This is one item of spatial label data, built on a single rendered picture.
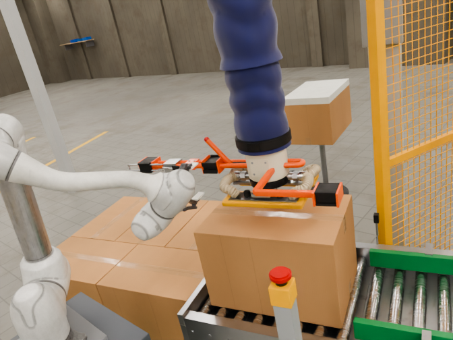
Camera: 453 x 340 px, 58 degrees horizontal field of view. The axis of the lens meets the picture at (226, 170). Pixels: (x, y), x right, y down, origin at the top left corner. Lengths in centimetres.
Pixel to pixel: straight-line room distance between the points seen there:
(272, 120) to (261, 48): 26
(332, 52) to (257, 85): 895
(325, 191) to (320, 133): 208
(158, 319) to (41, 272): 81
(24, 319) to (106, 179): 56
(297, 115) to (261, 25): 201
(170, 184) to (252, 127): 43
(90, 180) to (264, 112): 66
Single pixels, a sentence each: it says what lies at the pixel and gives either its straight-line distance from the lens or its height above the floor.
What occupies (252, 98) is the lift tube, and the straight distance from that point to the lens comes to 150.
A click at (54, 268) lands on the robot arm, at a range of 171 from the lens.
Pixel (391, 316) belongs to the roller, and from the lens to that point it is 187.
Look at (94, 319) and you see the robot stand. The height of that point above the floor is 75.
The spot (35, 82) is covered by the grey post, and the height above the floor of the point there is 140.
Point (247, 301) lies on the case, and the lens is 188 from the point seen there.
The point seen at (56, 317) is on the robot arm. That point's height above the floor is 93.
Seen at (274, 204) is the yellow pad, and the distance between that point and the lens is 159.
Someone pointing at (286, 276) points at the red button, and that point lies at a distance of 128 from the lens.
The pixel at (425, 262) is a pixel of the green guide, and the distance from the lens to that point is 206.
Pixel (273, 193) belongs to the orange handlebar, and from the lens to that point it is 142.
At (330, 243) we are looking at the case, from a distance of 156.
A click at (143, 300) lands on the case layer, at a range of 226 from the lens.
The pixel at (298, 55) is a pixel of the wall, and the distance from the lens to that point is 1088.
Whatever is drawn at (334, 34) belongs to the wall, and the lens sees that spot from 1033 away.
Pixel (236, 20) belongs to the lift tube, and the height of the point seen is 176.
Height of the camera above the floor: 182
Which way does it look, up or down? 22 degrees down
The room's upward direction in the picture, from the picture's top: 11 degrees counter-clockwise
